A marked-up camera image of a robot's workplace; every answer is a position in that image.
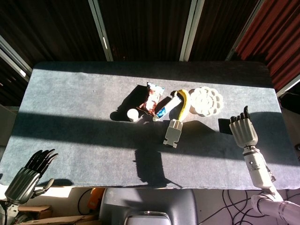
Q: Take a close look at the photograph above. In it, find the grey robot torso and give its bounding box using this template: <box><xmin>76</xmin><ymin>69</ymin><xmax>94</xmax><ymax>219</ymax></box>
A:
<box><xmin>99</xmin><ymin>188</ymin><xmax>199</xmax><ymax>225</ymax></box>

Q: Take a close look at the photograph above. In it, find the white phone stand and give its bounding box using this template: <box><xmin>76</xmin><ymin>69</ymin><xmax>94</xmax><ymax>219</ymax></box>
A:
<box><xmin>162</xmin><ymin>119</ymin><xmax>184</xmax><ymax>149</ymax></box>

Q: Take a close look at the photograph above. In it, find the dark brown curtain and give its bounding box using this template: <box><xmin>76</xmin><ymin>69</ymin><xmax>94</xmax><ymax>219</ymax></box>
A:
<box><xmin>0</xmin><ymin>0</ymin><xmax>260</xmax><ymax>107</ymax></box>

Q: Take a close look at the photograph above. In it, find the orange device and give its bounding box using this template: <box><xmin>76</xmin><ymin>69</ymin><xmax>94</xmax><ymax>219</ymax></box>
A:
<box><xmin>90</xmin><ymin>187</ymin><xmax>104</xmax><ymax>210</ymax></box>

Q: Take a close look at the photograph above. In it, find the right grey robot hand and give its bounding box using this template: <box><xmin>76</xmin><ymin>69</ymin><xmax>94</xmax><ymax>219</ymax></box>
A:
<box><xmin>229</xmin><ymin>105</ymin><xmax>259</xmax><ymax>149</ymax></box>

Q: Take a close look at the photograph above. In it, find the white frame post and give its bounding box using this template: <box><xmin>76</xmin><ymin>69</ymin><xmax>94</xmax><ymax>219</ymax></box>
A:
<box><xmin>0</xmin><ymin>35</ymin><xmax>33</xmax><ymax>82</ymax></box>
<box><xmin>179</xmin><ymin>0</ymin><xmax>200</xmax><ymax>62</ymax></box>
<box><xmin>88</xmin><ymin>0</ymin><xmax>114</xmax><ymax>62</ymax></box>
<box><xmin>225</xmin><ymin>0</ymin><xmax>266</xmax><ymax>61</ymax></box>

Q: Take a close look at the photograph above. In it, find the red curtain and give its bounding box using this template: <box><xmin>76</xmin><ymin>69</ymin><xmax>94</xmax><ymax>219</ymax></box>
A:
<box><xmin>235</xmin><ymin>0</ymin><xmax>300</xmax><ymax>92</ymax></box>

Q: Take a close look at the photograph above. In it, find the yellow banana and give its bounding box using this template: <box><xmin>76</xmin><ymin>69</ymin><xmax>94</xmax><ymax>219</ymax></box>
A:
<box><xmin>175</xmin><ymin>89</ymin><xmax>191</xmax><ymax>121</ymax></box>

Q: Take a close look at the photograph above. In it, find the brown cardboard box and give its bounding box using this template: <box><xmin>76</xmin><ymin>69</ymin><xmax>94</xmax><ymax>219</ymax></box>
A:
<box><xmin>13</xmin><ymin>204</ymin><xmax>100</xmax><ymax>225</ymax></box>

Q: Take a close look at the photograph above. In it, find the white ribbed cup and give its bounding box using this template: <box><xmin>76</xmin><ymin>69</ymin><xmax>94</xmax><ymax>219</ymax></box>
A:
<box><xmin>127</xmin><ymin>109</ymin><xmax>140</xmax><ymax>123</ymax></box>

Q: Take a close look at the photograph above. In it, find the white flower-shaped paint palette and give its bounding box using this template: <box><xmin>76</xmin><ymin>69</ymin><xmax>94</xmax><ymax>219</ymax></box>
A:
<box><xmin>189</xmin><ymin>86</ymin><xmax>224</xmax><ymax>117</ymax></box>

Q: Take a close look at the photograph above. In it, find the black smartphone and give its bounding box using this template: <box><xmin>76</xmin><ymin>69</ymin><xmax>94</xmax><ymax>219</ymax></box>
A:
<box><xmin>217</xmin><ymin>118</ymin><xmax>233</xmax><ymax>135</ymax></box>

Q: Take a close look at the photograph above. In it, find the blue white toothpaste tube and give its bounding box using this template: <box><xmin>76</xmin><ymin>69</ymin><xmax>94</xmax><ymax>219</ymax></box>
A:
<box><xmin>152</xmin><ymin>97</ymin><xmax>181</xmax><ymax>122</ymax></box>

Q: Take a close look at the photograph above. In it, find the blue-grey table cloth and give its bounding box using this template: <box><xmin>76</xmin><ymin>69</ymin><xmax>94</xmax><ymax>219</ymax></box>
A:
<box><xmin>0</xmin><ymin>61</ymin><xmax>300</xmax><ymax>190</ymax></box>

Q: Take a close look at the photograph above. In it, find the red snack packet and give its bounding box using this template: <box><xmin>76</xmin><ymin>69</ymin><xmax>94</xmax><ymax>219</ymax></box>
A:
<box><xmin>139</xmin><ymin>82</ymin><xmax>165</xmax><ymax>117</ymax></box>

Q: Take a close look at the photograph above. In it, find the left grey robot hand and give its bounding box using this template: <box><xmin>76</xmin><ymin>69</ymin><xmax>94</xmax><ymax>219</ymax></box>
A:
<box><xmin>4</xmin><ymin>149</ymin><xmax>59</xmax><ymax>205</ymax></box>

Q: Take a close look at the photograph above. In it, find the black floor cable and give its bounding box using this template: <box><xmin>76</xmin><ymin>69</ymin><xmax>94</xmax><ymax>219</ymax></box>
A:
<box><xmin>198</xmin><ymin>189</ymin><xmax>259</xmax><ymax>225</ymax></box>

